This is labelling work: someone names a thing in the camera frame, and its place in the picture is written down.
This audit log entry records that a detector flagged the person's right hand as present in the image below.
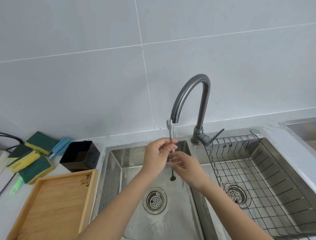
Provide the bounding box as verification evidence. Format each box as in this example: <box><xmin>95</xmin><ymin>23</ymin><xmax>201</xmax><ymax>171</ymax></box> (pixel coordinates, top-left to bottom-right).
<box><xmin>170</xmin><ymin>152</ymin><xmax>211</xmax><ymax>192</ymax></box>

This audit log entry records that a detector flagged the person's left hand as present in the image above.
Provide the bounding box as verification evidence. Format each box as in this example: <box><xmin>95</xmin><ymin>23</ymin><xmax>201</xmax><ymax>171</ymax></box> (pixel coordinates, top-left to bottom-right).
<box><xmin>142</xmin><ymin>138</ymin><xmax>178</xmax><ymax>175</ymax></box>

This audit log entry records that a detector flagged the small silver fork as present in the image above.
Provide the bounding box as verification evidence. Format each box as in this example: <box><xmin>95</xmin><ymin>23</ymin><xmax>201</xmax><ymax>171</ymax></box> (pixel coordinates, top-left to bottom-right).
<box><xmin>166</xmin><ymin>119</ymin><xmax>179</xmax><ymax>182</ymax></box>

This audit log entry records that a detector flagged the person's left forearm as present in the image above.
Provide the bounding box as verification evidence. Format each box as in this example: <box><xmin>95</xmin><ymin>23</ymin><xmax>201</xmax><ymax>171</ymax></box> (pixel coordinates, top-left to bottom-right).
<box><xmin>79</xmin><ymin>169</ymin><xmax>151</xmax><ymax>240</ymax></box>

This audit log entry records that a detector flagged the person's right forearm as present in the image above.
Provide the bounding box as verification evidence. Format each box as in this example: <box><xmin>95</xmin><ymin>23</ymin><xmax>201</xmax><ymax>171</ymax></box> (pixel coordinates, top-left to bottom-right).
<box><xmin>197</xmin><ymin>179</ymin><xmax>273</xmax><ymax>240</ymax></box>

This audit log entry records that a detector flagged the grey gooseneck faucet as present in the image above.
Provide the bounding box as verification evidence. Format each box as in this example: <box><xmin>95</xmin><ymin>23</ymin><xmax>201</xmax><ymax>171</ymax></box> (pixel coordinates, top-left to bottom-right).
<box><xmin>171</xmin><ymin>73</ymin><xmax>225</xmax><ymax>147</ymax></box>

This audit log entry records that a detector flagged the round metal drain strainer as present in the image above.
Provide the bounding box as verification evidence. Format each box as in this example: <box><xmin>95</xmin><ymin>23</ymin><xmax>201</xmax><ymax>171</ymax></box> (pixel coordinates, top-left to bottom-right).
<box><xmin>143</xmin><ymin>187</ymin><xmax>167</xmax><ymax>215</ymax></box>
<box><xmin>224</xmin><ymin>182</ymin><xmax>249</xmax><ymax>208</ymax></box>

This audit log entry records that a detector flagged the stainless steel double sink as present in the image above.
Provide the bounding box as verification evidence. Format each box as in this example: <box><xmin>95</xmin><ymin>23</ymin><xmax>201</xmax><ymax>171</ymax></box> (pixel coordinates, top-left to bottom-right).
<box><xmin>89</xmin><ymin>126</ymin><xmax>316</xmax><ymax>240</ymax></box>

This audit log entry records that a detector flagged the black square plastic container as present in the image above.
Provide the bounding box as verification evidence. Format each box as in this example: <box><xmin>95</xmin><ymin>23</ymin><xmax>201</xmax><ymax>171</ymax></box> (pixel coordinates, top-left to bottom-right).
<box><xmin>59</xmin><ymin>140</ymin><xmax>101</xmax><ymax>173</ymax></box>

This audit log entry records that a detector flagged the blue sponge brush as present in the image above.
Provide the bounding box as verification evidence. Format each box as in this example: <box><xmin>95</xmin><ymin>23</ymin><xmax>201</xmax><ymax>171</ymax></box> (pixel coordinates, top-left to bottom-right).
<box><xmin>48</xmin><ymin>137</ymin><xmax>72</xmax><ymax>159</ymax></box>

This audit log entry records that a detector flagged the stainless steel basin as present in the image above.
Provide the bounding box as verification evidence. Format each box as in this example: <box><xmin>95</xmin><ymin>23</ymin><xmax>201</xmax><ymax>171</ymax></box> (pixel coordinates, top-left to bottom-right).
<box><xmin>278</xmin><ymin>117</ymin><xmax>316</xmax><ymax>151</ymax></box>

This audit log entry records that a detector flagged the wooden tray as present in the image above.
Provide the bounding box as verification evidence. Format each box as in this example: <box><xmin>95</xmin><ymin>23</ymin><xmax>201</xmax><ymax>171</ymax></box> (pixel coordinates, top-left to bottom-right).
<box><xmin>6</xmin><ymin>169</ymin><xmax>99</xmax><ymax>240</ymax></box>

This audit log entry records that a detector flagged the green and yellow sponge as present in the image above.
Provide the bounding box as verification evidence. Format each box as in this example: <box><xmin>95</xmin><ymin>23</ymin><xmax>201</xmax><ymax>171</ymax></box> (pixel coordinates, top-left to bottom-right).
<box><xmin>18</xmin><ymin>155</ymin><xmax>56</xmax><ymax>185</ymax></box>
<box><xmin>6</xmin><ymin>144</ymin><xmax>41</xmax><ymax>174</ymax></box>
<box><xmin>25</xmin><ymin>131</ymin><xmax>60</xmax><ymax>156</ymax></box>

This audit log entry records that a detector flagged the black wire drying rack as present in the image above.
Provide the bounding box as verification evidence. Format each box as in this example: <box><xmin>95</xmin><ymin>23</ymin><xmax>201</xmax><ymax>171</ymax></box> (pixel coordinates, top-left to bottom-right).
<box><xmin>204</xmin><ymin>135</ymin><xmax>316</xmax><ymax>240</ymax></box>

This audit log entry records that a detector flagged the black cable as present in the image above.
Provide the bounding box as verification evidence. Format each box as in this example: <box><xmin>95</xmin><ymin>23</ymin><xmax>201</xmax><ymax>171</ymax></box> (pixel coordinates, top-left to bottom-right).
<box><xmin>0</xmin><ymin>132</ymin><xmax>25</xmax><ymax>152</ymax></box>

